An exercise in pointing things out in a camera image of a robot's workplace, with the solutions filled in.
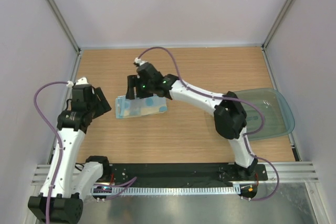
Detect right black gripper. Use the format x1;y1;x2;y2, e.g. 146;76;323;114
126;75;154;100

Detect blue cartoon mouse towel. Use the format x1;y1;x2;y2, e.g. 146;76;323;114
115;95;167;119

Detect teal transparent plastic tub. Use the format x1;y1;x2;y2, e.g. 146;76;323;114
235;88;295;142

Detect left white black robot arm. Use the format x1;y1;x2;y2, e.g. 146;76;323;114
28;84;111;223

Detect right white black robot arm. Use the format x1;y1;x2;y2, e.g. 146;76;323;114
126;74;258;180

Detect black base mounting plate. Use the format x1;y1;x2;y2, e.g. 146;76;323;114
100;163;268;185

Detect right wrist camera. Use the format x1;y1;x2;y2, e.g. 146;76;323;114
134;61;163;83

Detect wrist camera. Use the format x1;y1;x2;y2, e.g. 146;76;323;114
134;61;163;83
71;77;95;102

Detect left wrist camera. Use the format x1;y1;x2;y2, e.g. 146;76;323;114
71;77;95;102

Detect white slotted cable duct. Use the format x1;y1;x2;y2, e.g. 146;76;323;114
91;186;240;196

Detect aluminium frame rail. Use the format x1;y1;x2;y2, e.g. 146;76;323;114
31;163;320;186

